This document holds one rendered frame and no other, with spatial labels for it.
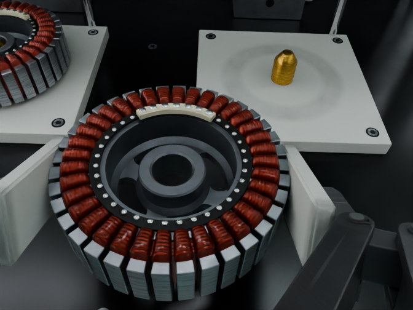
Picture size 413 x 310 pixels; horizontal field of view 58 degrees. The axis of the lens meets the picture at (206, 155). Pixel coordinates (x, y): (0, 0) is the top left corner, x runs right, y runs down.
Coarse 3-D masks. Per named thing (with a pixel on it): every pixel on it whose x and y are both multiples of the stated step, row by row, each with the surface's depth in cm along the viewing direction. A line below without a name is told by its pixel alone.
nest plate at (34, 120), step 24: (72, 48) 35; (96, 48) 35; (72, 72) 33; (96, 72) 34; (24, 96) 30; (48, 96) 30; (72, 96) 30; (0, 120) 29; (24, 120) 29; (48, 120) 29; (72, 120) 29
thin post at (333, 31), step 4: (340, 0) 35; (344, 0) 35; (340, 4) 35; (344, 4) 35; (336, 8) 36; (340, 8) 35; (344, 8) 35; (336, 12) 36; (340, 12) 36; (336, 16) 36; (340, 16) 36; (332, 20) 37; (336, 20) 36; (340, 20) 36; (332, 24) 37; (336, 24) 37; (332, 28) 37; (336, 28) 37; (328, 32) 38; (332, 32) 37; (336, 32) 37
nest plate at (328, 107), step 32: (224, 32) 37; (256, 32) 38; (224, 64) 34; (256, 64) 34; (320, 64) 34; (352, 64) 34; (256, 96) 31; (288, 96) 31; (320, 96) 31; (352, 96) 32; (288, 128) 29; (320, 128) 29; (352, 128) 29; (384, 128) 29
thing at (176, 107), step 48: (144, 96) 20; (192, 96) 20; (96, 144) 18; (144, 144) 20; (192, 144) 21; (240, 144) 18; (96, 192) 16; (144, 192) 18; (192, 192) 17; (240, 192) 16; (288, 192) 17; (96, 240) 15; (144, 240) 14; (192, 240) 15; (240, 240) 15; (144, 288) 15; (192, 288) 15
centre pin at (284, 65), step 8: (280, 56) 31; (288, 56) 30; (280, 64) 31; (288, 64) 31; (296, 64) 31; (272, 72) 32; (280, 72) 31; (288, 72) 31; (272, 80) 32; (280, 80) 32; (288, 80) 32
